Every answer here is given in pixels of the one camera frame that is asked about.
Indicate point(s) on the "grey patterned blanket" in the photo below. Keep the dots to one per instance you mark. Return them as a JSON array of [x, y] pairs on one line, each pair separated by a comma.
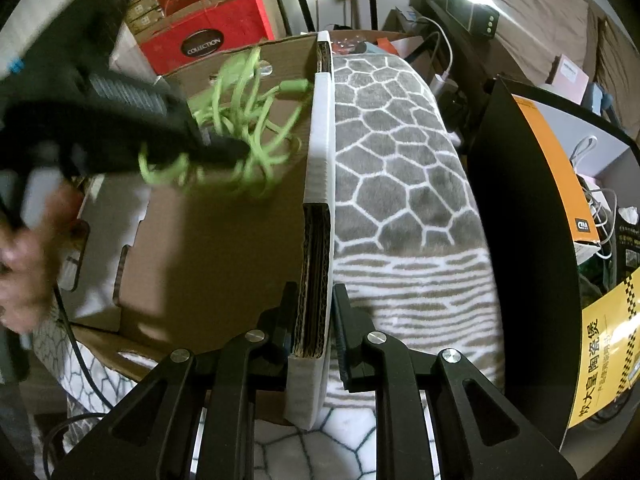
[[400, 185]]

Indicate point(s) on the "stack of tan boxes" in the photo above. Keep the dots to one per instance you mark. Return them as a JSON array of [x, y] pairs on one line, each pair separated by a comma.
[[142, 12]]

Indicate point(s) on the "large cardboard box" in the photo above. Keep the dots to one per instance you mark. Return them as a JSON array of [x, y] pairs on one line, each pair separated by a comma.
[[225, 260]]

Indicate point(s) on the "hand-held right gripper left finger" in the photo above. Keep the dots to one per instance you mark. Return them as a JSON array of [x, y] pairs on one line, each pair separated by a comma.
[[280, 325]]

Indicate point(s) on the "black device with lit panel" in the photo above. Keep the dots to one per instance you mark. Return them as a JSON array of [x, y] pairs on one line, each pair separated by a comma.
[[480, 17]]

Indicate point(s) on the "black and orange box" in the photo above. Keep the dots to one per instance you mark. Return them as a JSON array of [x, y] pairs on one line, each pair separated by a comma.
[[525, 235]]

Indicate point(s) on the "beige bedding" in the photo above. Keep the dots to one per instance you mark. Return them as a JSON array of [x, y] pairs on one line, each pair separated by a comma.
[[540, 10]]

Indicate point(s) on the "person's left hand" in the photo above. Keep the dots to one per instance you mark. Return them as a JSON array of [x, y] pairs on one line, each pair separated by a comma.
[[30, 270]]

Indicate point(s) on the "dark green printed box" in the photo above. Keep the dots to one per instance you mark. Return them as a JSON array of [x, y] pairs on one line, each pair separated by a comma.
[[627, 245]]

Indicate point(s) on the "yellow black striped box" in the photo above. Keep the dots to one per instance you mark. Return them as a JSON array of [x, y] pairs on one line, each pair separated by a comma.
[[610, 350]]

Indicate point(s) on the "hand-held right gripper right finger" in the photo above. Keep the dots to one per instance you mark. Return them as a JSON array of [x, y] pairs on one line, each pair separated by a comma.
[[350, 355]]

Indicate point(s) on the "pink box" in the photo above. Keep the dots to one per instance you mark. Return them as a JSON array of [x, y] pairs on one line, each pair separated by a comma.
[[570, 77]]

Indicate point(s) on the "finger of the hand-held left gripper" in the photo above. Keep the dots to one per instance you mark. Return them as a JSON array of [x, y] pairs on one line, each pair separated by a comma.
[[222, 152]]

